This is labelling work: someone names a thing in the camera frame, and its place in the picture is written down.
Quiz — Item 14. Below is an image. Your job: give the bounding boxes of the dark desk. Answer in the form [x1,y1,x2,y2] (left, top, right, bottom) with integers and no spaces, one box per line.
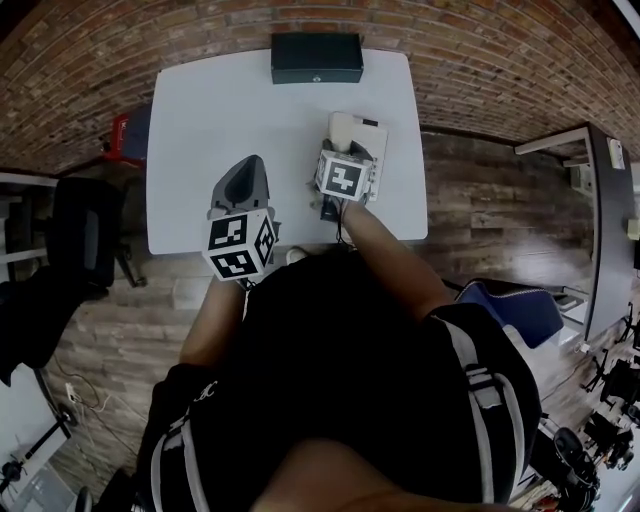
[513,122,640,343]

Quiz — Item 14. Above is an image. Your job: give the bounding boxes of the red stool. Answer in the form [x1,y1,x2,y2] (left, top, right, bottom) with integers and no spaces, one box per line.
[102,105,152,164]

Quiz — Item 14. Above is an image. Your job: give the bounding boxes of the white telephone handset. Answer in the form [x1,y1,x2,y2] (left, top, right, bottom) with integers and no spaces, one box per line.
[327,111,359,152]

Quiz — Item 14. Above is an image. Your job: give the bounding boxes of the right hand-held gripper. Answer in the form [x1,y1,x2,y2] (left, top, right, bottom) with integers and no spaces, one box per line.
[313,137,380,205]

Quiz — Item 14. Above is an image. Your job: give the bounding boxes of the black office chair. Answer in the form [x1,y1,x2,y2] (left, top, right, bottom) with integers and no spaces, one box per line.
[45,176,150,302]

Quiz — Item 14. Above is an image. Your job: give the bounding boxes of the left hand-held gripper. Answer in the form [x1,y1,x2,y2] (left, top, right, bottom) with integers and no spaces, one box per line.
[201,154,281,283]

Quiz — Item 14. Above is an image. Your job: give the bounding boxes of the person's left forearm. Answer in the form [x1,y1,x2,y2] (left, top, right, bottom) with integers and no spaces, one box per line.
[178,276,250,370]

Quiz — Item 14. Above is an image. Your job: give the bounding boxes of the white shelf unit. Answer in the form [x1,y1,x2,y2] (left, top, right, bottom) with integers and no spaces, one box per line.
[0,171,60,269]

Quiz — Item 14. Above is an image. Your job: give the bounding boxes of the cream telephone base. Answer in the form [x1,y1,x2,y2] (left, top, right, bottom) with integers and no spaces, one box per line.
[327,111,391,202]

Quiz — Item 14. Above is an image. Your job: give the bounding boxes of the black metal box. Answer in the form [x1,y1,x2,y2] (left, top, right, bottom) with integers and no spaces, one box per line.
[270,31,364,86]

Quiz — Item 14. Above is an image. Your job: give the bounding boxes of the white floor cable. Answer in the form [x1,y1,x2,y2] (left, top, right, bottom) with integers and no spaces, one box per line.
[52,355,115,415]

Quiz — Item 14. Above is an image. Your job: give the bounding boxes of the blue chair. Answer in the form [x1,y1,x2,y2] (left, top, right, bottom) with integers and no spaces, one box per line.
[455,278,566,351]

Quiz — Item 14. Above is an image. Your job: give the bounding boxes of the black tripod stands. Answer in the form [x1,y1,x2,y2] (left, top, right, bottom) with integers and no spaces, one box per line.
[579,302,640,476]

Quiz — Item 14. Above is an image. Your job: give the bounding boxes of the person's black shirt torso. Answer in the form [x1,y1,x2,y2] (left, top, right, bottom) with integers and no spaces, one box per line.
[135,251,545,512]

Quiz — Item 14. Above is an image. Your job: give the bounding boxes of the white paper sheet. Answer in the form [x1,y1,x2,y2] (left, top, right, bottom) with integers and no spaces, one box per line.
[606,138,627,172]

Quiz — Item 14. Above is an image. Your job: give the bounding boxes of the person's right forearm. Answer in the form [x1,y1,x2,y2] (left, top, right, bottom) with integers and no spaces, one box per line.
[341,201,455,322]

